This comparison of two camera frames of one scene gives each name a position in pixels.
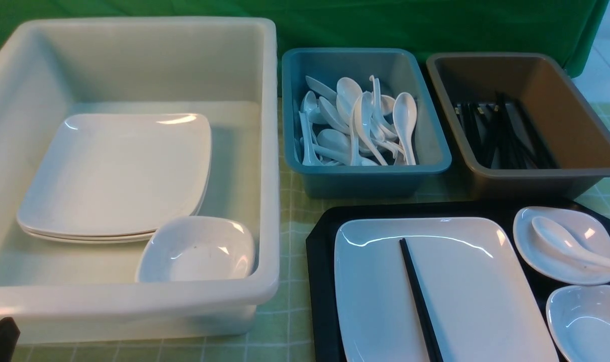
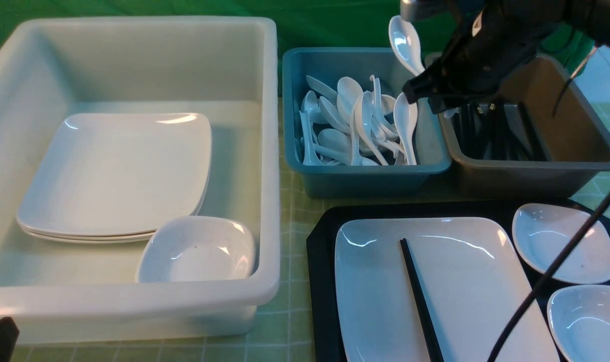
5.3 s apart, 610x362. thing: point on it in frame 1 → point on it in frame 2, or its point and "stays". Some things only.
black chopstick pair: (430, 339) stays
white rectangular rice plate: (472, 278) stays
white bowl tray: (567, 246) stays
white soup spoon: (558, 240) → (405, 43)
